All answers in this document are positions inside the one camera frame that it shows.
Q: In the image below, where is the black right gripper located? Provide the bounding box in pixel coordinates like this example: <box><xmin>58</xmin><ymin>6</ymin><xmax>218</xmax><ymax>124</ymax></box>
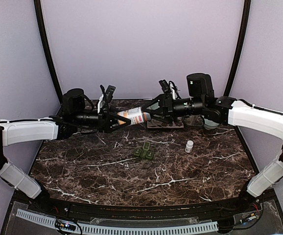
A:
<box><xmin>142</xmin><ymin>93</ymin><xmax>205</xmax><ymax>124</ymax></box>

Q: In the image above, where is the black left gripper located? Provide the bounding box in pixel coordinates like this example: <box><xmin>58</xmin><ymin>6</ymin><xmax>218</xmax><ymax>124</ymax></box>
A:
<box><xmin>73</xmin><ymin>105</ymin><xmax>131</xmax><ymax>133</ymax></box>

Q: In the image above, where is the orange grey-capped pill bottle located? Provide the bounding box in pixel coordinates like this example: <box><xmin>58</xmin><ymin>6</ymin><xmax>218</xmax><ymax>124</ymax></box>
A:
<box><xmin>117</xmin><ymin>107</ymin><xmax>151</xmax><ymax>125</ymax></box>

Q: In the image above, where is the green pill organizer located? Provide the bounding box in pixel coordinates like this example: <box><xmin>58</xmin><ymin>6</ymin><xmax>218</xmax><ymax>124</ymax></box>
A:
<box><xmin>133</xmin><ymin>141</ymin><xmax>154</xmax><ymax>160</ymax></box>

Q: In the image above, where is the small white pill bottle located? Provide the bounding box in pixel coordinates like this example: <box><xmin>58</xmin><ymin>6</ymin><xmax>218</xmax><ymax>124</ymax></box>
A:
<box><xmin>185</xmin><ymin>140</ymin><xmax>194</xmax><ymax>153</ymax></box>

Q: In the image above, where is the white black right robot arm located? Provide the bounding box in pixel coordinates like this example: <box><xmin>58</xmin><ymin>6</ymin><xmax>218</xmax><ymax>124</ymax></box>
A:
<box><xmin>142</xmin><ymin>73</ymin><xmax>283</xmax><ymax>212</ymax></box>

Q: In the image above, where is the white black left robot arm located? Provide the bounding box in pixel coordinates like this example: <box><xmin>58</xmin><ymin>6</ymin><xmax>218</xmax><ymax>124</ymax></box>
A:
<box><xmin>0</xmin><ymin>86</ymin><xmax>132</xmax><ymax>213</ymax></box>

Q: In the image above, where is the floral square ceramic plate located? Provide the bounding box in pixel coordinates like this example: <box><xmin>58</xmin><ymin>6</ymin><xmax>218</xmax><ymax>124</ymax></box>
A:
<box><xmin>146</xmin><ymin>119</ymin><xmax>184</xmax><ymax>129</ymax></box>

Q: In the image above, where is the teal ribbed small bowl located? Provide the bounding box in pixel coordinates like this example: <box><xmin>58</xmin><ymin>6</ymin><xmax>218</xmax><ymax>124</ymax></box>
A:
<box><xmin>203</xmin><ymin>118</ymin><xmax>219</xmax><ymax>130</ymax></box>

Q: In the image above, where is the left circuit board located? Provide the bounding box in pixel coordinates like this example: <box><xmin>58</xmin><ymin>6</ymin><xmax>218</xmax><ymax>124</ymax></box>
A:
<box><xmin>54</xmin><ymin>220</ymin><xmax>76</xmax><ymax>231</ymax></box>

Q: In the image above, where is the circuit board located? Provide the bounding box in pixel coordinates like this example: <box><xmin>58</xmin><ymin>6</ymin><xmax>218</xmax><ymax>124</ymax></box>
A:
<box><xmin>239</xmin><ymin>213</ymin><xmax>259</xmax><ymax>224</ymax></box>
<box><xmin>54</xmin><ymin>220</ymin><xmax>76</xmax><ymax>231</ymax></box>

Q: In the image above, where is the right circuit board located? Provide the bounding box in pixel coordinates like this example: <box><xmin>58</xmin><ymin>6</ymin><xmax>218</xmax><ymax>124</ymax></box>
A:
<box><xmin>239</xmin><ymin>213</ymin><xmax>259</xmax><ymax>224</ymax></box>

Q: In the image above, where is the black right corner post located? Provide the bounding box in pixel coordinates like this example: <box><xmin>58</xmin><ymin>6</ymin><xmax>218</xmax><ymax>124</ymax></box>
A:
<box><xmin>223</xmin><ymin>0</ymin><xmax>252</xmax><ymax>96</ymax></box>

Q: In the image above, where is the black corner post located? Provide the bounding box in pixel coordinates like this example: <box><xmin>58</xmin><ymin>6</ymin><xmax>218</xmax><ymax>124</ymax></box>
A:
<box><xmin>223</xmin><ymin>0</ymin><xmax>252</xmax><ymax>96</ymax></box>
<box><xmin>33</xmin><ymin>0</ymin><xmax>63</xmax><ymax>104</ymax></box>

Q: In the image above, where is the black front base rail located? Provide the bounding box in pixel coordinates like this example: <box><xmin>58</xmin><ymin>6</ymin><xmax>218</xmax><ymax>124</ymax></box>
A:
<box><xmin>1</xmin><ymin>190</ymin><xmax>283</xmax><ymax>235</ymax></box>

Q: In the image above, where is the white slotted cable duct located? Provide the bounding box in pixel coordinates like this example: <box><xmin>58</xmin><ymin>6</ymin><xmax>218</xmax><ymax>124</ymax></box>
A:
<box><xmin>16</xmin><ymin>209</ymin><xmax>218</xmax><ymax>235</ymax></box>

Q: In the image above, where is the black left corner post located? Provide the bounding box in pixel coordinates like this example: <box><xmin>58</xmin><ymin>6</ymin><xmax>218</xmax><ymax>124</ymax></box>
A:
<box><xmin>33</xmin><ymin>0</ymin><xmax>63</xmax><ymax>104</ymax></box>

